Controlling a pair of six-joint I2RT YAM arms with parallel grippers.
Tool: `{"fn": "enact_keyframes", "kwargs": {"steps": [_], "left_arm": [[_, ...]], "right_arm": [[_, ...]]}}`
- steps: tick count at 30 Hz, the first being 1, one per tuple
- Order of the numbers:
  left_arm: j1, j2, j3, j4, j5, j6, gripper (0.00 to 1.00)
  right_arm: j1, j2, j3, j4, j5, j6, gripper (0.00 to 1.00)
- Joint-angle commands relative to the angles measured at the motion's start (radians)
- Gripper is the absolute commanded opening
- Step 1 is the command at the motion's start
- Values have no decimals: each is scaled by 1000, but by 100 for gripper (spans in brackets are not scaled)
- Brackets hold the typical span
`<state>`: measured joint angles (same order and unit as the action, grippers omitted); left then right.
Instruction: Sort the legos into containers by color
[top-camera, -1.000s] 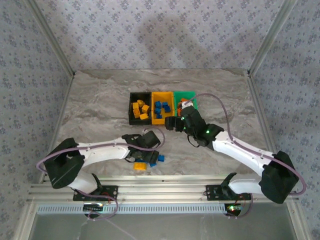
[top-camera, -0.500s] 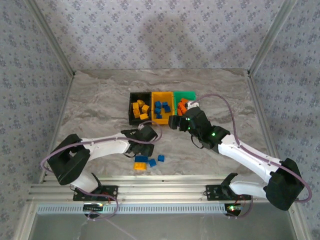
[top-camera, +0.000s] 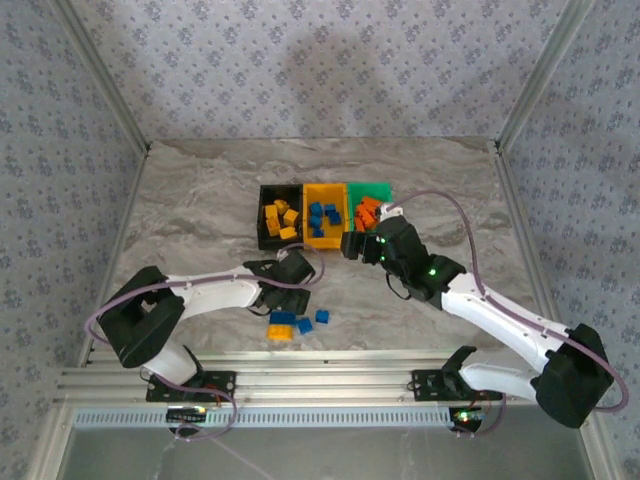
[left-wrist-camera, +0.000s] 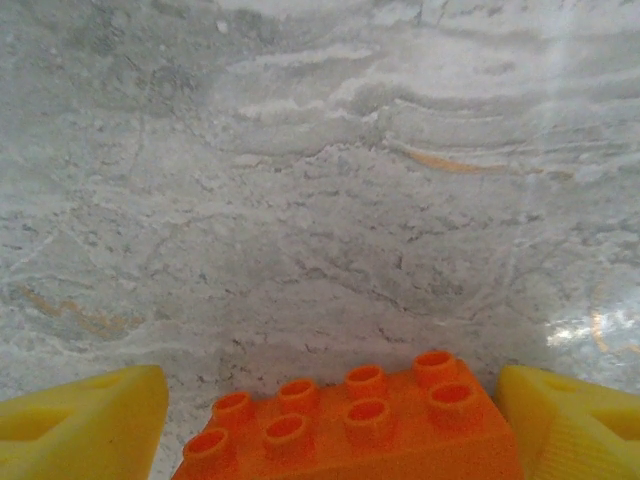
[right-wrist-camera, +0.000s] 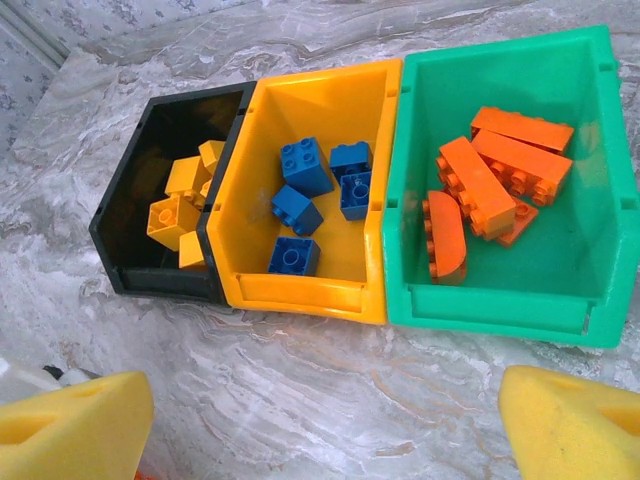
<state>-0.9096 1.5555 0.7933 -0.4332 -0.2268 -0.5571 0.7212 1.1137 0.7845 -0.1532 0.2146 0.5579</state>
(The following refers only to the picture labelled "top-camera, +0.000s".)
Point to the aluminium frame leg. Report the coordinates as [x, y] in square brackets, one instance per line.
[50, 440]
[602, 455]

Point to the yellow plastic bin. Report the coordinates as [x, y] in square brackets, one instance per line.
[325, 192]

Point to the black plastic bin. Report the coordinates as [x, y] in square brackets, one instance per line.
[295, 192]

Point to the long blue lego brick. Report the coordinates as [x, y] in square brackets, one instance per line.
[282, 317]

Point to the orange lego brick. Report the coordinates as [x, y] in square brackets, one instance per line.
[361, 209]
[360, 225]
[370, 202]
[370, 224]
[372, 214]

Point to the aluminium table side rail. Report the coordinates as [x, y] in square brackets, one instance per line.
[515, 200]
[118, 250]

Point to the aluminium base rail beam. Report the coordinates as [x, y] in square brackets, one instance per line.
[320, 380]

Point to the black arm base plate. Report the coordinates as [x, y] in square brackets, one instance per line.
[425, 385]
[222, 380]

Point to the long yellow lego brick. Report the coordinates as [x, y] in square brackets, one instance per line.
[280, 332]

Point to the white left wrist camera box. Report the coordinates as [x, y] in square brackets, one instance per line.
[282, 254]

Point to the aluminium frame upright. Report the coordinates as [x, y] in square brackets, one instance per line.
[540, 75]
[102, 75]

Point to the small yellow lego brick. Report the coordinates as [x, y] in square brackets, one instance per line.
[281, 205]

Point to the small circuit board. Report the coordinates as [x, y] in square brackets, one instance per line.
[187, 414]
[467, 416]

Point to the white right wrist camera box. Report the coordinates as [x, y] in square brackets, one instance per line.
[391, 210]

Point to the green plastic bin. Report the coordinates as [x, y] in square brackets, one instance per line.
[380, 189]

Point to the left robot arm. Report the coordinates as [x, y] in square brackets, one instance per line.
[215, 292]

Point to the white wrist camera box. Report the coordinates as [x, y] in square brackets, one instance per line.
[282, 254]
[391, 210]

